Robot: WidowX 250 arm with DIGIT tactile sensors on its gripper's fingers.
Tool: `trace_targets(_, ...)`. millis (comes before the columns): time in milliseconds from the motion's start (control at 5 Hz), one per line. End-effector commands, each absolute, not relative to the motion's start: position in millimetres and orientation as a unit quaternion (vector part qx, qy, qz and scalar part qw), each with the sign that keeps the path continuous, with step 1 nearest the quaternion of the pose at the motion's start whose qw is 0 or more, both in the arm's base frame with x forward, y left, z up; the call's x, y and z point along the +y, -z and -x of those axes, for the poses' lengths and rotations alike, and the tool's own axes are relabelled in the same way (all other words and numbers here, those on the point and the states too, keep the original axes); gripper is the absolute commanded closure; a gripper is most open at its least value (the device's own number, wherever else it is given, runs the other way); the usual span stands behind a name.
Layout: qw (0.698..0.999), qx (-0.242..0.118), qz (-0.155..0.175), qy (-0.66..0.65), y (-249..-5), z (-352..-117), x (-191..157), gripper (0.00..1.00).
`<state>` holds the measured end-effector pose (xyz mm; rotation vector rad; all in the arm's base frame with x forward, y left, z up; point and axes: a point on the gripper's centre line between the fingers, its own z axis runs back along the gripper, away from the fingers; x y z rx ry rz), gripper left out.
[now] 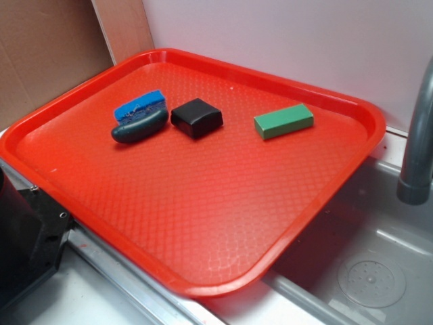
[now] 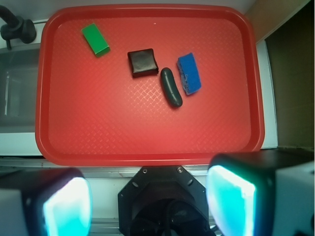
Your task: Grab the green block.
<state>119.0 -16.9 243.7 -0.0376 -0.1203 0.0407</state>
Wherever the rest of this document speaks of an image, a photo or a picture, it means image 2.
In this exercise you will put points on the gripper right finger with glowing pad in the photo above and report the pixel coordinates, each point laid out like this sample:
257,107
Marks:
263,193

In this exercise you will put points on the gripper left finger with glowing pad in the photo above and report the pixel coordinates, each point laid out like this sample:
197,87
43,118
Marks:
51,202

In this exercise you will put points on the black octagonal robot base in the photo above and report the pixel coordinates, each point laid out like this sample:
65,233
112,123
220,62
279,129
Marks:
163,201

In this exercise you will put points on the green rectangular block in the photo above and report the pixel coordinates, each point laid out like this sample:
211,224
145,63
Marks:
95,40

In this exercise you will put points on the red plastic tray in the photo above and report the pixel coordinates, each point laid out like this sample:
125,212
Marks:
91,112

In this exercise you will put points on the grey toy sink basin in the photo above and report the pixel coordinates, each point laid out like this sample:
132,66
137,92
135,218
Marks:
18,87

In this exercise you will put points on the blue sponge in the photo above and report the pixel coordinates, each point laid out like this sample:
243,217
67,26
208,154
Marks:
189,74

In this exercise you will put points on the dark green toy cucumber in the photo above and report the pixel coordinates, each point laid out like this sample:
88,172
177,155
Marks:
170,89

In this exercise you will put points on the dark brown square pouch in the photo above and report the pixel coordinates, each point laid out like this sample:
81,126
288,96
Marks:
142,63

